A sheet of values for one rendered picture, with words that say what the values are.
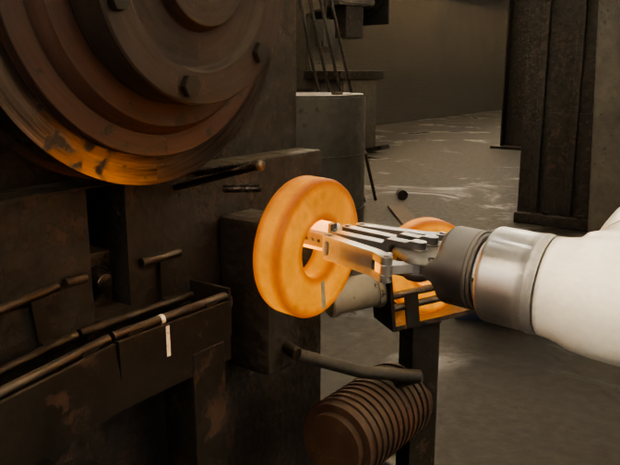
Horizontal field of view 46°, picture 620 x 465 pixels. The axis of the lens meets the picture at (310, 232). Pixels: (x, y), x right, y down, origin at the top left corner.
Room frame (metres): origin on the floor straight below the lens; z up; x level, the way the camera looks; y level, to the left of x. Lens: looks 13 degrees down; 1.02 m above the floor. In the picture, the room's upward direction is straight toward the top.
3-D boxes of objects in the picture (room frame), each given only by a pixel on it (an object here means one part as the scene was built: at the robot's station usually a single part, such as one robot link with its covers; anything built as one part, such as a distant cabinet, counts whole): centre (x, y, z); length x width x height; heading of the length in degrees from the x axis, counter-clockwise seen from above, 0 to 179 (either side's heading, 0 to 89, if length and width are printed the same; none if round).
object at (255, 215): (1.07, 0.08, 0.68); 0.11 x 0.08 x 0.24; 54
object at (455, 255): (0.67, -0.13, 0.83); 0.09 x 0.08 x 0.07; 54
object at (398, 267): (0.65, -0.09, 0.83); 0.05 x 0.05 x 0.02; 55
